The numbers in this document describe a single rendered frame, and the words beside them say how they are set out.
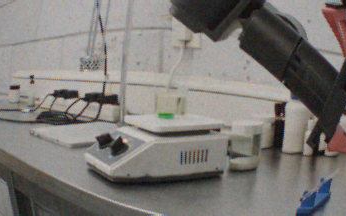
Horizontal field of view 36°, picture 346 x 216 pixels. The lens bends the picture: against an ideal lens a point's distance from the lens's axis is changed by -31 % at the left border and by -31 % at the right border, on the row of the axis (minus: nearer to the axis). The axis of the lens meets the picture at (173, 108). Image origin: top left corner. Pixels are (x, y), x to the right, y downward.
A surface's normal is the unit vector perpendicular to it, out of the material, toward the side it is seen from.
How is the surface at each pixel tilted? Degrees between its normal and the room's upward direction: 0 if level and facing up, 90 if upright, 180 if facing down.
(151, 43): 90
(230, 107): 90
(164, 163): 90
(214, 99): 90
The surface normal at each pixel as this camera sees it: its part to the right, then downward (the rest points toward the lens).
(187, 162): 0.46, 0.11
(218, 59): -0.66, 0.07
